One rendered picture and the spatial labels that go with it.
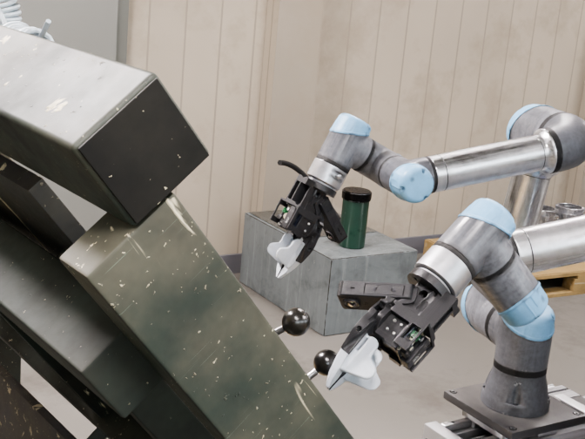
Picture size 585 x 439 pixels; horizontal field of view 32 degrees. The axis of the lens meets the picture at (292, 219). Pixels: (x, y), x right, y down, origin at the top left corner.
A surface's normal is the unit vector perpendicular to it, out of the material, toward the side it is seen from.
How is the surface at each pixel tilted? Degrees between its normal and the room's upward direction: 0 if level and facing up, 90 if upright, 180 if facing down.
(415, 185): 90
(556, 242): 66
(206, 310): 90
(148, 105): 90
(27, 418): 90
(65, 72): 40
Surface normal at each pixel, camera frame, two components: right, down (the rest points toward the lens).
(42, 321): -0.44, -0.68
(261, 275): -0.84, 0.07
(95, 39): 0.53, 0.27
